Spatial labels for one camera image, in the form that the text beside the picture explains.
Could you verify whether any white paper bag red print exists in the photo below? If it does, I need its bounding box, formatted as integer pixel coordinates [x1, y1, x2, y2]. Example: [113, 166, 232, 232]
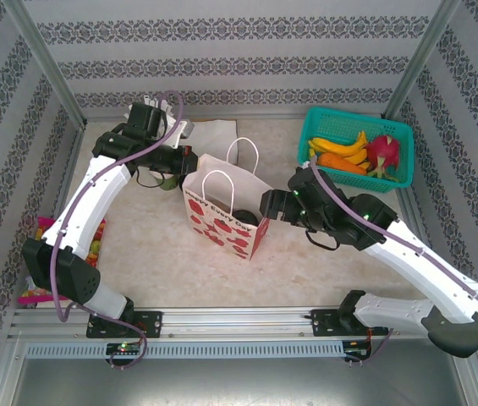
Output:
[182, 137, 274, 263]

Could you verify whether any white paper napkin stack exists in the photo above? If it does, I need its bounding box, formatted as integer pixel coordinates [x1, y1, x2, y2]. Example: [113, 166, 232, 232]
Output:
[191, 119, 239, 156]

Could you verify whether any orange toy carrot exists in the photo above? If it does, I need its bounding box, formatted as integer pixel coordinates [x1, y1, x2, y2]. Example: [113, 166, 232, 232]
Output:
[317, 151, 369, 175]

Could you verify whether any yellow toy banana bunch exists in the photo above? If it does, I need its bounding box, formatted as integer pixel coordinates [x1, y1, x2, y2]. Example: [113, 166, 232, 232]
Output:
[307, 129, 371, 168]

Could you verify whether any stack of paper cups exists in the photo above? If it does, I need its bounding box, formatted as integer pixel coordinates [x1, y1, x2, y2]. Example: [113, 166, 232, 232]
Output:
[149, 168, 183, 192]

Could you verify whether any pink toy dragon fruit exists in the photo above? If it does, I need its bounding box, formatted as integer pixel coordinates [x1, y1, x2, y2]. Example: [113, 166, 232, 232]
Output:
[365, 134, 403, 184]

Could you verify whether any teal plastic basket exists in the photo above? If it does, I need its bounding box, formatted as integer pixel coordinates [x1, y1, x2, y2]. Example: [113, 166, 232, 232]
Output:
[296, 106, 415, 195]

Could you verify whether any colourful fruit candy bag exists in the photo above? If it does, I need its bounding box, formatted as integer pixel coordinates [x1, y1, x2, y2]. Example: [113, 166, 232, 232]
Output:
[17, 216, 107, 305]

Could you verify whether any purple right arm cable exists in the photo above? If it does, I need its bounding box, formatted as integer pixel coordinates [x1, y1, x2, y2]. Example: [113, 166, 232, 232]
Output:
[310, 155, 478, 369]

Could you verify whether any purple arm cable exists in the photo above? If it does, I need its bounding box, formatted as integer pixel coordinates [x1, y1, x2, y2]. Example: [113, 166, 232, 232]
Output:
[310, 155, 478, 369]
[50, 90, 187, 371]

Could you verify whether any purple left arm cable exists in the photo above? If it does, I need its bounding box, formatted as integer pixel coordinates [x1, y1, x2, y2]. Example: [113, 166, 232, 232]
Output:
[50, 90, 187, 371]

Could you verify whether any aluminium table edge rail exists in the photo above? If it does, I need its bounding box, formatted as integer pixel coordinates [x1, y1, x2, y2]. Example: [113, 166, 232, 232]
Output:
[81, 110, 387, 123]

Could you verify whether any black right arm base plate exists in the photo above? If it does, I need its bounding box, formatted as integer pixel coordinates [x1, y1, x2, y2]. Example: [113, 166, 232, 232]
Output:
[309, 308, 390, 338]

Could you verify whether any aluminium frame post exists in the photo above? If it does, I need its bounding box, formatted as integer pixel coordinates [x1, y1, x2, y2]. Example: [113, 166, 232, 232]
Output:
[1, 0, 88, 128]
[382, 0, 464, 122]

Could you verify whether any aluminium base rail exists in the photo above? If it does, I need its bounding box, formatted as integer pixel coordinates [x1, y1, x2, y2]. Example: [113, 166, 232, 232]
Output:
[8, 307, 472, 339]

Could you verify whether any grey slotted cable duct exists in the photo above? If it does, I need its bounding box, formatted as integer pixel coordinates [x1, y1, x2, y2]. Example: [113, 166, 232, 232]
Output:
[25, 341, 345, 360]

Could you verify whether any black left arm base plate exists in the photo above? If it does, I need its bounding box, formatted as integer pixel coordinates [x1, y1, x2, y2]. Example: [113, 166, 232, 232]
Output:
[85, 310, 163, 339]

